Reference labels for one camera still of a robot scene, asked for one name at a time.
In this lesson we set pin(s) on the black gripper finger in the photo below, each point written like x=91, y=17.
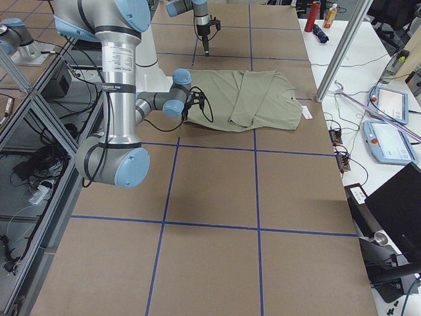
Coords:
x=205, y=43

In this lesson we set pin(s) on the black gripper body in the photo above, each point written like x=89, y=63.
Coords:
x=202, y=29

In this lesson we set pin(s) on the olive green long-sleeve shirt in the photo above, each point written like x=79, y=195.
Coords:
x=243, y=100

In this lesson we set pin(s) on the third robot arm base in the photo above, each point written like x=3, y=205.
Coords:
x=18, y=43

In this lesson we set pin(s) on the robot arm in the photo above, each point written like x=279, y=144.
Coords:
x=201, y=17
x=132, y=84

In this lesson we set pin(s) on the folded dark blue umbrella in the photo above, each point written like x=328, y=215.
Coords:
x=320, y=34

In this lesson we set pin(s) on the red cylinder bottle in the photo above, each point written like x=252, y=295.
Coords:
x=314, y=11

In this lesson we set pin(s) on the white shirt price tag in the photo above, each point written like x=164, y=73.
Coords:
x=306, y=112

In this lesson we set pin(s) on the orange drink bottle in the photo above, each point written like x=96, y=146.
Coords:
x=330, y=17

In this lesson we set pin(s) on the orange connector board far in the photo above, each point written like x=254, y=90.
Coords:
x=335, y=136

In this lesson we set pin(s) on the orange connector board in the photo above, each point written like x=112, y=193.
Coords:
x=335, y=136
x=342, y=159

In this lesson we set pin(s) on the orange connector board near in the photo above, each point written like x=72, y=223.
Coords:
x=342, y=159

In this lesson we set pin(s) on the far teach pendant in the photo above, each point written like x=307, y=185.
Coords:
x=392, y=103

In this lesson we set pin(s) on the teach pendant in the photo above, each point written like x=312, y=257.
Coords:
x=387, y=144
x=392, y=103

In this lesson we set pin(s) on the near teach pendant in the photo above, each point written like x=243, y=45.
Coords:
x=387, y=144

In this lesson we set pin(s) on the black labelled box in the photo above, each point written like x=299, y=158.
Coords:
x=362, y=216

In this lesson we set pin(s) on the black monitor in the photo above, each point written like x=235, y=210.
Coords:
x=396, y=207

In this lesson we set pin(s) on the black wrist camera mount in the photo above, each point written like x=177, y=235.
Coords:
x=215, y=22
x=195, y=96

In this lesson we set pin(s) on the aluminium frame post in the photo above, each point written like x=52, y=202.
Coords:
x=344, y=44

